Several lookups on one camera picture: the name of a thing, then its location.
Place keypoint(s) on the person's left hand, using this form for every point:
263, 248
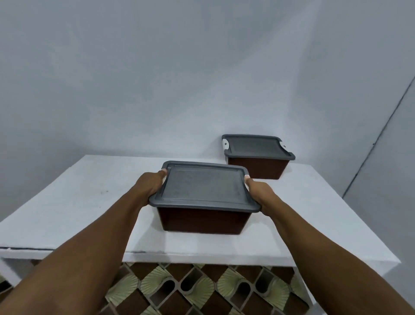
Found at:
150, 186

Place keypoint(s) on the person's right hand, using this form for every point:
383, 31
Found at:
261, 194

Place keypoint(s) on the dark grey lid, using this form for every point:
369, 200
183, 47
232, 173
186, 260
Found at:
204, 186
257, 146

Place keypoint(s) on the person's left forearm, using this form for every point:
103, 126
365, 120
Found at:
81, 259

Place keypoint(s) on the person's right forearm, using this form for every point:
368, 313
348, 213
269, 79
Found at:
324, 259

